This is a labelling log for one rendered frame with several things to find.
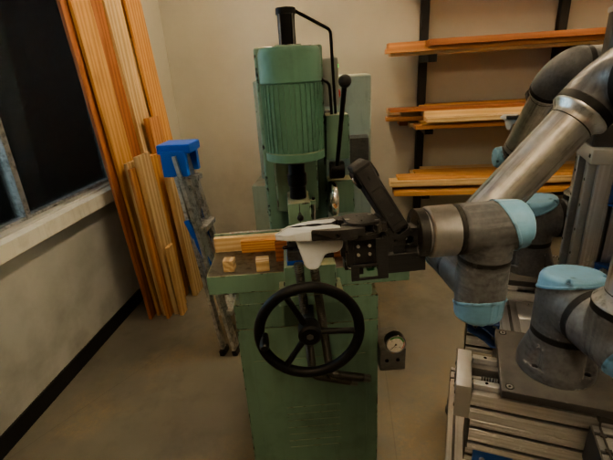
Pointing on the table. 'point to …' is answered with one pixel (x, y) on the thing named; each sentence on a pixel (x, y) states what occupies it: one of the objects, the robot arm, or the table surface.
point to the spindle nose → (297, 181)
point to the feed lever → (340, 131)
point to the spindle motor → (292, 103)
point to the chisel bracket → (299, 209)
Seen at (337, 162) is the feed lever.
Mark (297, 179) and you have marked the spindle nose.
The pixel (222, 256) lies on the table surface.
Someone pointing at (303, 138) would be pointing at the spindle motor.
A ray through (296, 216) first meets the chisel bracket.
